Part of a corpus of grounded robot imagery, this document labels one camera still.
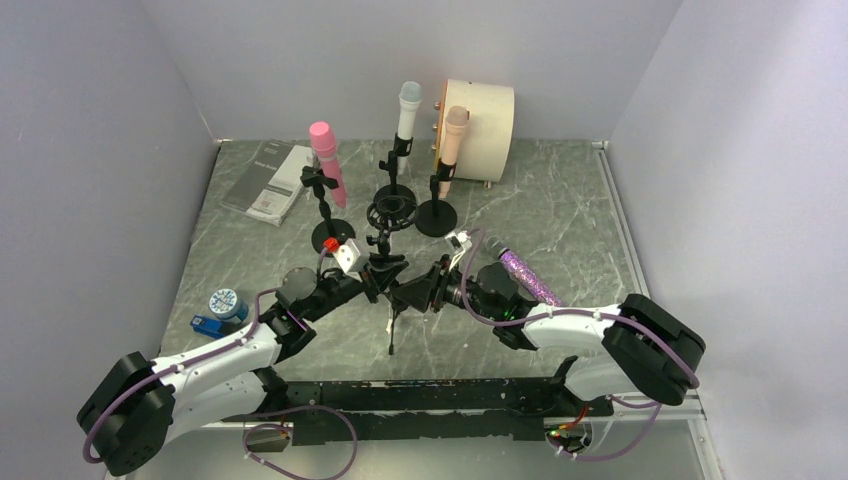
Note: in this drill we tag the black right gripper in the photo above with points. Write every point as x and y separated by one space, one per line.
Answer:
436 288

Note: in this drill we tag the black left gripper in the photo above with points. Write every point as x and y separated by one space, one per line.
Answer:
369 279

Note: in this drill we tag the black round-base mic stand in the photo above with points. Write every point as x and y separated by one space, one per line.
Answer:
396 179
338 229
436 217

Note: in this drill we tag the black tripod shock-mount stand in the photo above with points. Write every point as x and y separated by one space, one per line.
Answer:
390 214

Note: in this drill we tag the pink microphone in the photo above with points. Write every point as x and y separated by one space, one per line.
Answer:
324 145

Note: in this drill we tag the peach microphone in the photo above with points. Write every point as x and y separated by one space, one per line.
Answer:
454 127

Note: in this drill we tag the white microphone silver grille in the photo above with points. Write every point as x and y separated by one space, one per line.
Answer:
410 98

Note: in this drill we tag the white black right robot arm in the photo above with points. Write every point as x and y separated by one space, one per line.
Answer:
633 346

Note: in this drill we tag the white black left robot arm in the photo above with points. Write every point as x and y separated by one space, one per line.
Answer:
140 405

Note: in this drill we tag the purple glitter microphone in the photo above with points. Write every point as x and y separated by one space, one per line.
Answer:
520 271

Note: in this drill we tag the grey white booklet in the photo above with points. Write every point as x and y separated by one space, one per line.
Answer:
270 184

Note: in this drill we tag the round blue white sticker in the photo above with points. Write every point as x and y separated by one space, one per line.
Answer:
227 305

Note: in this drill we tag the cream cylindrical speaker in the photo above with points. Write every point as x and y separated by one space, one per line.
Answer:
484 149

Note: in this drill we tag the blue box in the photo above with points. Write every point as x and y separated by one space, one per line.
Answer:
211 327

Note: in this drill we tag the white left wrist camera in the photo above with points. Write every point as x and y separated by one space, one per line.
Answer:
351 255

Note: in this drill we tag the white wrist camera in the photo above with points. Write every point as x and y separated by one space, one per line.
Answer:
351 255
460 242

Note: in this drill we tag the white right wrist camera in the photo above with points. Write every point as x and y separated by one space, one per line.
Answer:
460 242

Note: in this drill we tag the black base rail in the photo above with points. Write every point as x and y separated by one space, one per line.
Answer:
519 408

